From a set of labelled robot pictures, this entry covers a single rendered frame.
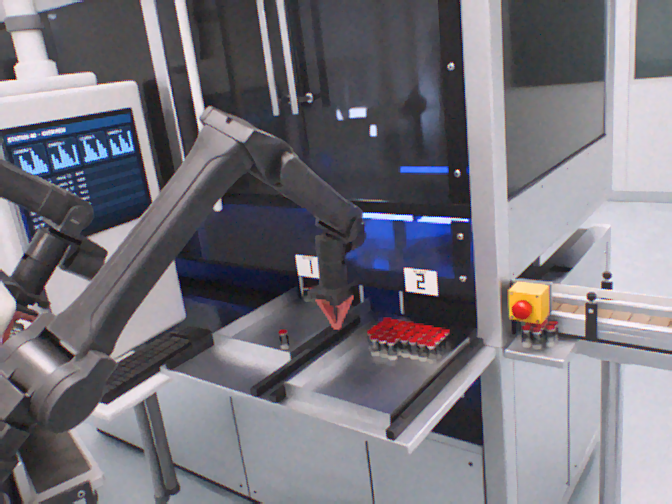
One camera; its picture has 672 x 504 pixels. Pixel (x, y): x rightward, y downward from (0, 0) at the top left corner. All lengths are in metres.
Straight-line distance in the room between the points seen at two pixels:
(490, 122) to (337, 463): 1.13
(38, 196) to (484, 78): 0.84
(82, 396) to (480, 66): 0.93
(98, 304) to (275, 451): 1.44
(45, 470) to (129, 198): 1.00
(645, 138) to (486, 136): 4.70
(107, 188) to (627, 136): 4.91
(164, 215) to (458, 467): 1.15
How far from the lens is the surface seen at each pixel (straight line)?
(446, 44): 1.32
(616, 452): 1.67
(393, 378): 1.34
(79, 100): 1.77
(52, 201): 1.13
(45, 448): 1.07
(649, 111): 5.92
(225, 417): 2.22
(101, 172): 1.78
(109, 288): 0.74
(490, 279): 1.38
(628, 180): 6.05
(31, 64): 1.77
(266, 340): 1.59
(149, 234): 0.74
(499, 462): 1.61
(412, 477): 1.79
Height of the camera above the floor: 1.55
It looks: 18 degrees down
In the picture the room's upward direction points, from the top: 7 degrees counter-clockwise
